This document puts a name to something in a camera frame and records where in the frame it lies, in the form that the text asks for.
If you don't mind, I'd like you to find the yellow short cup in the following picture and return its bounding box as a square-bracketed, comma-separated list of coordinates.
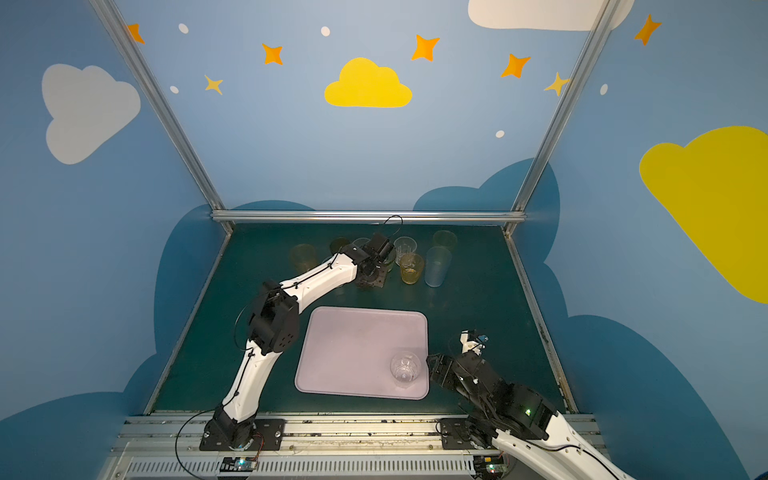
[399, 252, 425, 285]

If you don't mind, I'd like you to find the clear faceted glass front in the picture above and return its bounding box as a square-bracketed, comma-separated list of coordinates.
[390, 351, 422, 385]

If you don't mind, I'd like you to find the clear faceted glass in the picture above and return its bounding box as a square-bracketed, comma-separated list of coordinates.
[394, 236, 418, 265]
[390, 351, 422, 385]

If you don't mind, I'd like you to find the lilac plastic tray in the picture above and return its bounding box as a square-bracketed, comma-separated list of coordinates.
[294, 306, 429, 401]

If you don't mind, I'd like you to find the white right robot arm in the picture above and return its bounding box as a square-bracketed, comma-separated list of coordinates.
[427, 350, 631, 479]

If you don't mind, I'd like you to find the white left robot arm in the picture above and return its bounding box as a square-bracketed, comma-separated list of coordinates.
[204, 233, 394, 450]

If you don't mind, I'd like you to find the small green cup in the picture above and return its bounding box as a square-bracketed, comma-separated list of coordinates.
[385, 248, 397, 272]

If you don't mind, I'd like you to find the clear faceted glass back right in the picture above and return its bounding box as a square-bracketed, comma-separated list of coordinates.
[394, 236, 418, 265]

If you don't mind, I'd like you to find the dark olive cup back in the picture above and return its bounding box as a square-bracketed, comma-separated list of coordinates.
[329, 237, 350, 255]

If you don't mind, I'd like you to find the tall yellow plastic cup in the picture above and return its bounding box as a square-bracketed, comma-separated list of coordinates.
[289, 244, 318, 274]

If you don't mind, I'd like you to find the tall pale blue cup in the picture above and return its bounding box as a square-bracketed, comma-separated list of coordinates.
[424, 246, 452, 288]

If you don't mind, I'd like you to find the green tinted cup back right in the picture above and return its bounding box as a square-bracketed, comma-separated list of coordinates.
[432, 229, 458, 252]

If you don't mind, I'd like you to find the right green circuit board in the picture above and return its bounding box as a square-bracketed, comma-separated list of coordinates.
[472, 456, 509, 480]

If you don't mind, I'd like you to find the green circuit board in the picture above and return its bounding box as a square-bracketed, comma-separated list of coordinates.
[219, 457, 258, 474]
[472, 456, 509, 480]

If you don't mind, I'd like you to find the left green circuit board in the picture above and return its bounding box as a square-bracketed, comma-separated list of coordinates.
[219, 457, 258, 474]

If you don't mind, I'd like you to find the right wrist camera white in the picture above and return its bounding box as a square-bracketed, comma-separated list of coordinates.
[460, 330, 488, 356]

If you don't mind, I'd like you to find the aluminium back frame rail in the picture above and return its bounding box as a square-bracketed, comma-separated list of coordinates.
[211, 210, 526, 225]

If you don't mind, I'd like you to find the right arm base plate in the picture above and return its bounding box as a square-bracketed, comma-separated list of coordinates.
[436, 417, 497, 450]

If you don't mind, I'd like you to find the aluminium front rail base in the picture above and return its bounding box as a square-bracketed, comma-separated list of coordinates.
[99, 413, 612, 479]

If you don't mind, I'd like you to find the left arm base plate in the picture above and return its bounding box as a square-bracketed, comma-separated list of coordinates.
[199, 418, 286, 452]

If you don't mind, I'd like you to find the aluminium right corner post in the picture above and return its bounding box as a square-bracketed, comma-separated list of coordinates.
[504, 0, 623, 239]

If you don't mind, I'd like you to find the aluminium corner post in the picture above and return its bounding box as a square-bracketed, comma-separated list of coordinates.
[504, 0, 623, 239]
[89, 0, 225, 213]

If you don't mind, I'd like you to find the aluminium left corner post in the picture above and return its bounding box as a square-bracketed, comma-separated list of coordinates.
[89, 0, 225, 213]

